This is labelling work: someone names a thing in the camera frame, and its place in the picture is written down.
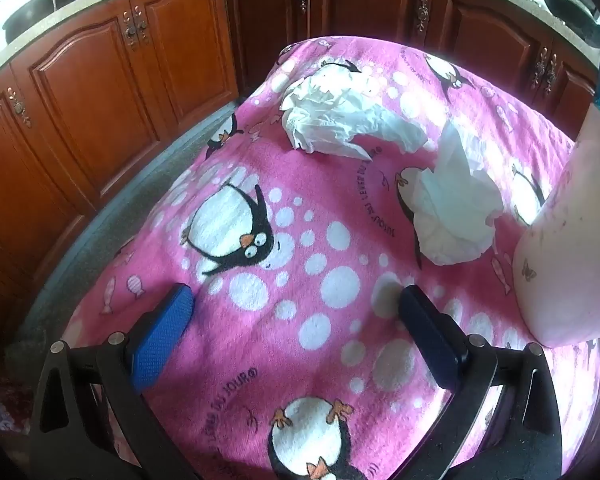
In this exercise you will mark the red-brown kitchen cabinets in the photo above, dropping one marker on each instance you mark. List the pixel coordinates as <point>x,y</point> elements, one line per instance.
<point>87,105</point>

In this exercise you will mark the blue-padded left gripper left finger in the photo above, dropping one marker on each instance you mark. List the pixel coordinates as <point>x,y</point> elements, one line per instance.
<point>156,333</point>

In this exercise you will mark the white utensil holder teal rim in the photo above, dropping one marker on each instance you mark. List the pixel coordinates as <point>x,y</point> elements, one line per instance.
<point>557,261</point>

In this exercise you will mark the crumpled white tissue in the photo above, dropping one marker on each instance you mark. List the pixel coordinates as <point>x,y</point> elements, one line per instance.
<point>456,203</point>
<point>325,112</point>

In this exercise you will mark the pink penguin towel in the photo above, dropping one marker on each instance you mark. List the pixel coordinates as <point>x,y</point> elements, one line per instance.
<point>295,362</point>

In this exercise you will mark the crumpled white tissue near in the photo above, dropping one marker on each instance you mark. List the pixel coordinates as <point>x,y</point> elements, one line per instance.
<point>456,203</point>

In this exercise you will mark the crumpled white tissue far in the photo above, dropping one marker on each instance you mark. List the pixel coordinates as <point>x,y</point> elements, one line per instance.
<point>325,112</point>

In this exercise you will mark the black wok pan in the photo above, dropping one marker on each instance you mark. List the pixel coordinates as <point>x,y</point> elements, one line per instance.
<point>577,19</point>

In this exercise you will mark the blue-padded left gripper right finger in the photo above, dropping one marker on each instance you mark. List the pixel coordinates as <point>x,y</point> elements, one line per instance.
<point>439,339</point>

